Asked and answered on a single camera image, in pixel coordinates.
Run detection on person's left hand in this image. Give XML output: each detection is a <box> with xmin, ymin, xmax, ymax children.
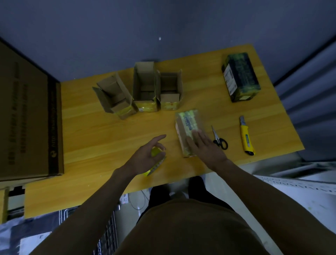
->
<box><xmin>123</xmin><ymin>135</ymin><xmax>167</xmax><ymax>176</ymax></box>

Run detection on person's right hand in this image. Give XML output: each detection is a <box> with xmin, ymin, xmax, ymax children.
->
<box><xmin>186</xmin><ymin>130</ymin><xmax>229</xmax><ymax>172</ymax></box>

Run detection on taped cardboard box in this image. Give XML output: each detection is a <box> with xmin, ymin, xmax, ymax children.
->
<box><xmin>175</xmin><ymin>109</ymin><xmax>208</xmax><ymax>158</ymax></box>

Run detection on person's right forearm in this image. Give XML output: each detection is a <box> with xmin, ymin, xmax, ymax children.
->
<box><xmin>212</xmin><ymin>159</ymin><xmax>336</xmax><ymax>255</ymax></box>

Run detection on person's left forearm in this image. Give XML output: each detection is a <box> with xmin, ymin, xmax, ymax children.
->
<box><xmin>29</xmin><ymin>166</ymin><xmax>137</xmax><ymax>255</ymax></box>

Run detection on person's dark trousers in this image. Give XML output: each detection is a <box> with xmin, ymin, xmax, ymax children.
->
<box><xmin>137</xmin><ymin>176</ymin><xmax>235</xmax><ymax>224</ymax></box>

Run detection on yellow utility knife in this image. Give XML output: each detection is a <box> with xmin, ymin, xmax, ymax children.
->
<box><xmin>239</xmin><ymin>116</ymin><xmax>255</xmax><ymax>156</ymax></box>

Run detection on short open small cardboard box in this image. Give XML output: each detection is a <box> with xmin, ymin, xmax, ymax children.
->
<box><xmin>156</xmin><ymin>69</ymin><xmax>184</xmax><ymax>111</ymax></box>

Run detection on tall open small cardboard box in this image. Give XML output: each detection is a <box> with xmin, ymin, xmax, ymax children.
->
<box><xmin>132</xmin><ymin>61</ymin><xmax>159</xmax><ymax>113</ymax></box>

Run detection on tilted open small cardboard box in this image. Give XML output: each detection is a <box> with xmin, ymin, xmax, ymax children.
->
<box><xmin>92</xmin><ymin>73</ymin><xmax>138</xmax><ymax>120</ymax></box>

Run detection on dark green wrapped package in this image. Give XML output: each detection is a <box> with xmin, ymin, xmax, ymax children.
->
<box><xmin>222</xmin><ymin>52</ymin><xmax>261</xmax><ymax>102</ymax></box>

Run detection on person's brown shirt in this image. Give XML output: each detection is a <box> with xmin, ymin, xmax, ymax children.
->
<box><xmin>115</xmin><ymin>198</ymin><xmax>271</xmax><ymax>255</ymax></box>

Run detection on white metal shelf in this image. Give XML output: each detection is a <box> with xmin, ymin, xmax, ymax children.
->
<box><xmin>253</xmin><ymin>161</ymin><xmax>336</xmax><ymax>196</ymax></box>

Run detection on large brown cardboard carton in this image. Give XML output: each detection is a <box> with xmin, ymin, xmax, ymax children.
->
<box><xmin>0</xmin><ymin>39</ymin><xmax>64</xmax><ymax>182</ymax></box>

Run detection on black-handled scissors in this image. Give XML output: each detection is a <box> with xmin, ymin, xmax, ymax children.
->
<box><xmin>211</xmin><ymin>125</ymin><xmax>228</xmax><ymax>150</ymax></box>

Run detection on wire mesh basket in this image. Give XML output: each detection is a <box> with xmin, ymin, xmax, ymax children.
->
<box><xmin>59</xmin><ymin>206</ymin><xmax>119</xmax><ymax>255</ymax></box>

